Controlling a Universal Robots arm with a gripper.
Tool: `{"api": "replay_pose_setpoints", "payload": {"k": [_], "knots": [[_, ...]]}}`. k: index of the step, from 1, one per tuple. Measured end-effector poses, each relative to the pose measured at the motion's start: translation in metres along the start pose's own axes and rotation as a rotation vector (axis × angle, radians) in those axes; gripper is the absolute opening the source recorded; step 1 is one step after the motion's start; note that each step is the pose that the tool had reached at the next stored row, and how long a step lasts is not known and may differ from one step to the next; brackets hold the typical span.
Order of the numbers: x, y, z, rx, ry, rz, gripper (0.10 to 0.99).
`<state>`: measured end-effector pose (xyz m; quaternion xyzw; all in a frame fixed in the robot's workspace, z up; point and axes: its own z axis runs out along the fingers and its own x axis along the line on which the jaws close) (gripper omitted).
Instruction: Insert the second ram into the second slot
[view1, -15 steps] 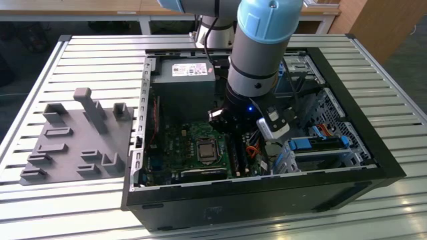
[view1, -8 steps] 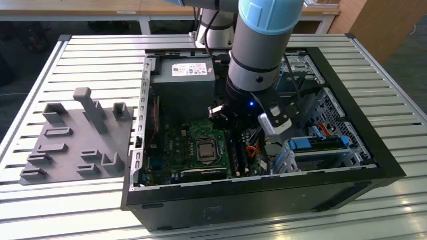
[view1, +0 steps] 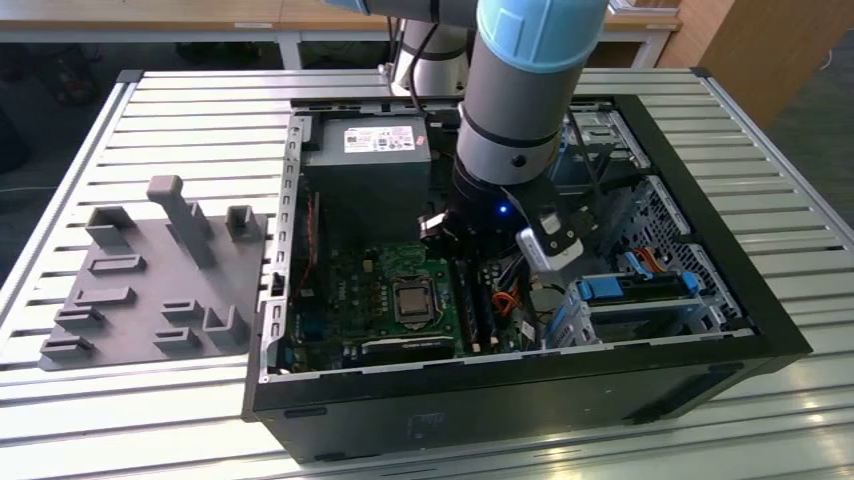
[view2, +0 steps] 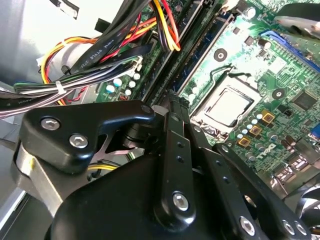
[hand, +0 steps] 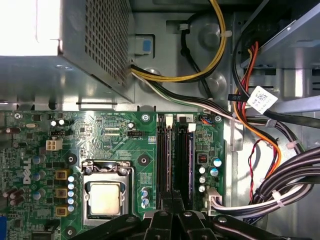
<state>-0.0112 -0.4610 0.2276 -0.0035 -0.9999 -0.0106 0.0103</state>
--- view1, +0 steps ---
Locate RAM slot black clips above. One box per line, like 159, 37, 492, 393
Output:
444, 257, 471, 351

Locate grey power supply white label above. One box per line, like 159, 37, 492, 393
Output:
300, 117, 432, 244

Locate round grey case speaker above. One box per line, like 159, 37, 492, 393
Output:
531, 282, 568, 314

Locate silver CPU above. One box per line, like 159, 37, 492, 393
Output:
398, 288, 432, 319

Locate silver metal disk bay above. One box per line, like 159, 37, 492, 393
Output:
552, 107, 653, 201

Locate green motherboard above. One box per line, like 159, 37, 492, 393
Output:
286, 239, 528, 371

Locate hard disk in blue carrier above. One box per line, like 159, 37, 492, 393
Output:
572, 269, 701, 304

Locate metal socket cover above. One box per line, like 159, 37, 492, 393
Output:
391, 277, 440, 332

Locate perforated metal drive cage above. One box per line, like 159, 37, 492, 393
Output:
599, 174, 733, 301

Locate black graphics card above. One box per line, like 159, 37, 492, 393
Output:
359, 335, 459, 362

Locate black open PC case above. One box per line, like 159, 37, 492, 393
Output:
239, 93, 814, 464

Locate wooden cabinet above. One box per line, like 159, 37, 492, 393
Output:
657, 0, 854, 129

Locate grey parts rack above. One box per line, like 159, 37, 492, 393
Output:
37, 174, 272, 372

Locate small black silver wrist camera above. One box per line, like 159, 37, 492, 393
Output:
416, 212, 459, 249

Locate thick black sleeved cable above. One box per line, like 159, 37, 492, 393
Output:
586, 174, 647, 201

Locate pale blue plastic rail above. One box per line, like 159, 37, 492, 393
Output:
543, 294, 589, 351

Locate long red black twisted wire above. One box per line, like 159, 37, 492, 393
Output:
296, 197, 316, 290

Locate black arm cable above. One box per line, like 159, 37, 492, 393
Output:
386, 17, 442, 110

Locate wood top desk white frame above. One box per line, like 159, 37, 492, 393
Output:
0, 0, 683, 71

